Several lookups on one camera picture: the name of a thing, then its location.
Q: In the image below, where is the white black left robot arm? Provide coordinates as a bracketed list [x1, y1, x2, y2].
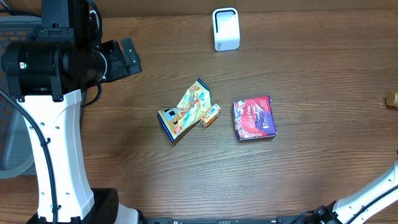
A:
[1, 0, 142, 224]

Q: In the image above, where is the small orange white box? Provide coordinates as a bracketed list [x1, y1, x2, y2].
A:
[200, 104, 221, 128]

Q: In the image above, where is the grey mesh basket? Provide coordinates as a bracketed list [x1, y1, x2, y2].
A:
[1, 16, 41, 179]

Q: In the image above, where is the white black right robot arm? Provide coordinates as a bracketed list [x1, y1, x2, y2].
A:
[305, 162, 397, 224]

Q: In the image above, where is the white tube with gold cap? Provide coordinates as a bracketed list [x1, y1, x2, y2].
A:
[385, 91, 398, 108]

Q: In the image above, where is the white barcode scanner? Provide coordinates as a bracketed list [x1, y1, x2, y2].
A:
[212, 7, 241, 52]

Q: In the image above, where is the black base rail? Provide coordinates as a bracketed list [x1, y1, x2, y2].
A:
[138, 215, 307, 224]

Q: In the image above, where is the yellow snack bag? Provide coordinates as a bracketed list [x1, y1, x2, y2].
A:
[157, 78, 212, 142]

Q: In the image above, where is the red purple Carefree pad pack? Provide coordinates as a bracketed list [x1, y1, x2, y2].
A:
[232, 95, 277, 141]

